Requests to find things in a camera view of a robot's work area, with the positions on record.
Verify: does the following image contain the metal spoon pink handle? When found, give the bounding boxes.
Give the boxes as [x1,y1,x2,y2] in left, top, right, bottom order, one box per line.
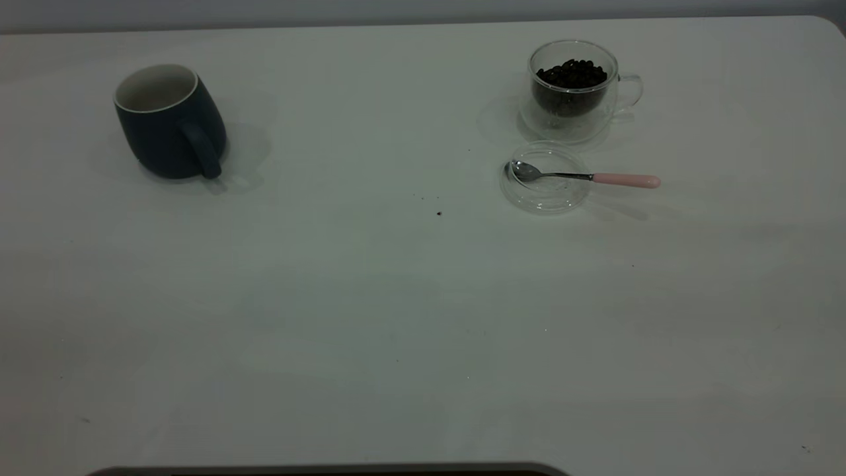
[510,160,662,190]

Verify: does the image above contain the dark grey ceramic mug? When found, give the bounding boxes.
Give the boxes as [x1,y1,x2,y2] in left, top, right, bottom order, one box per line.
[113,63,227,180]

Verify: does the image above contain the small clear glass dish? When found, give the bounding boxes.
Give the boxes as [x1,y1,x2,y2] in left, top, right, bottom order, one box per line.
[500,141,592,214]

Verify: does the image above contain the roasted coffee beans pile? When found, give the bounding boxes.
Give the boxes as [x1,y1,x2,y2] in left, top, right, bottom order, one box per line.
[533,59,609,118]

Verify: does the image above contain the clear double-wall glass cup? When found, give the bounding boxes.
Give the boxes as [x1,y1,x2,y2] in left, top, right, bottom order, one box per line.
[519,39,644,145]

